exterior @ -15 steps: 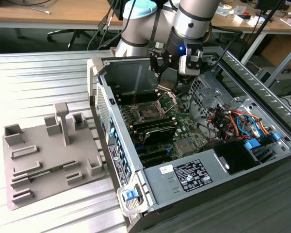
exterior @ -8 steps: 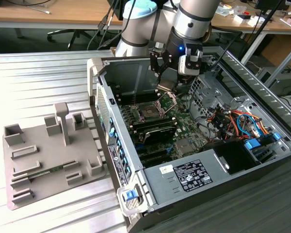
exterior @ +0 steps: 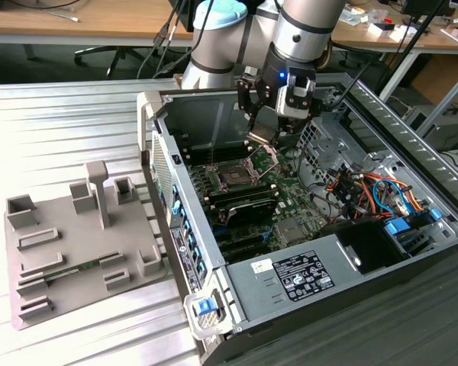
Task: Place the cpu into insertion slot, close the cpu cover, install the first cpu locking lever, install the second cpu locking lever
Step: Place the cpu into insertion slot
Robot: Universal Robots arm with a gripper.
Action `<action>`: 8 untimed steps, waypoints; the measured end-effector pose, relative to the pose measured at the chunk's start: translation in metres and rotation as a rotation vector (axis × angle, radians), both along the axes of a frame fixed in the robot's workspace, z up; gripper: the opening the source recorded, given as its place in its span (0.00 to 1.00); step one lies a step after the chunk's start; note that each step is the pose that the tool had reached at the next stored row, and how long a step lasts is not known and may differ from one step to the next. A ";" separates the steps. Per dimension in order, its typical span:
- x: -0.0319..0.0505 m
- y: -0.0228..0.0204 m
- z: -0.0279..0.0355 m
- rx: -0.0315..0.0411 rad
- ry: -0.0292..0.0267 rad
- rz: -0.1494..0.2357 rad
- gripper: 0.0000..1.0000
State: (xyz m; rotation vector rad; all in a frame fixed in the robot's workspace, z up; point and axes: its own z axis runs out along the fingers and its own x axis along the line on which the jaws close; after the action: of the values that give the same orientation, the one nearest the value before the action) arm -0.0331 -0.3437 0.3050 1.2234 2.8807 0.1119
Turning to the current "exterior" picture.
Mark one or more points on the silver CPU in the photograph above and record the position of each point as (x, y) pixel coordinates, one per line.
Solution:
(261, 135)

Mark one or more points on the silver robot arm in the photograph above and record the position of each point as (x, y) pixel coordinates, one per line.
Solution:
(301, 34)

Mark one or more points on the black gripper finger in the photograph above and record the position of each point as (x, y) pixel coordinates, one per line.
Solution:
(294, 124)
(248, 95)

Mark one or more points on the black serial label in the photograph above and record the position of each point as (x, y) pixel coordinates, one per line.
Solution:
(183, 255)

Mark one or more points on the black expansion slot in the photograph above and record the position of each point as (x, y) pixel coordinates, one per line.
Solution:
(248, 251)
(242, 238)

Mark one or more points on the small cardboard box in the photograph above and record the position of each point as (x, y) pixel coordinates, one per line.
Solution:
(456, 35)

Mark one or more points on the grey computer tower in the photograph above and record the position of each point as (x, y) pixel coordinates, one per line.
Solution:
(450, 131)

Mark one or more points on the grey power supply unit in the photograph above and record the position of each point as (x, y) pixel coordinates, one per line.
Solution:
(259, 289)

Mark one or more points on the green RAM stick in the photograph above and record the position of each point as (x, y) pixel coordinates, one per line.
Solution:
(66, 271)

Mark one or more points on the small white box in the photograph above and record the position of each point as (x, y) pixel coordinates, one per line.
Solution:
(398, 35)

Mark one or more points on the small blue clip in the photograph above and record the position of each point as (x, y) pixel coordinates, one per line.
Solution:
(435, 213)

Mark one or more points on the small white sticker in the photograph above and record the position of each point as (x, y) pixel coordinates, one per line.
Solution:
(261, 265)

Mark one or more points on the blue disk carrier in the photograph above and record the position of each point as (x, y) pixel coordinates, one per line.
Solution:
(396, 228)

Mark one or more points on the black graphics card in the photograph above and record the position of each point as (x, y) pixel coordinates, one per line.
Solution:
(248, 213)

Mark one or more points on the grey PC case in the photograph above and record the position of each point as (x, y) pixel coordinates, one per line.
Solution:
(175, 114)

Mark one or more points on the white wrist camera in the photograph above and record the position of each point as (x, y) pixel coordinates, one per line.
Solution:
(284, 103)

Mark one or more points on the CPU socket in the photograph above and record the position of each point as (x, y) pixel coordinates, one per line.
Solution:
(234, 176)

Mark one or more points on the brown cardboard box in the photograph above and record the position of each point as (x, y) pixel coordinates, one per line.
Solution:
(439, 76)

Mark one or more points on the black RAM slot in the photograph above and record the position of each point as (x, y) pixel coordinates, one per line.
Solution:
(244, 189)
(248, 196)

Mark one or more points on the black rating label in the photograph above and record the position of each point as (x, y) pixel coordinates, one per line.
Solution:
(303, 276)

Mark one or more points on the wooden desk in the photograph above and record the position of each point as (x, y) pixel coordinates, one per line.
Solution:
(99, 19)
(439, 42)

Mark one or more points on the black office chair base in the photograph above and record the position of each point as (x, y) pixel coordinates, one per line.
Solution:
(118, 50)

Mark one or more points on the black plastic air duct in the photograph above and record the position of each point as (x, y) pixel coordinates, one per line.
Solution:
(366, 244)

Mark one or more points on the grey parts rack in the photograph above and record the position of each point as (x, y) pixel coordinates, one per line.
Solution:
(84, 244)

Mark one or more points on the perforated metal drive cage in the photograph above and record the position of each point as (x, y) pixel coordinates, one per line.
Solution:
(341, 146)

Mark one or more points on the green motherboard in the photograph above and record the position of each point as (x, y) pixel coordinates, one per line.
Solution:
(294, 198)

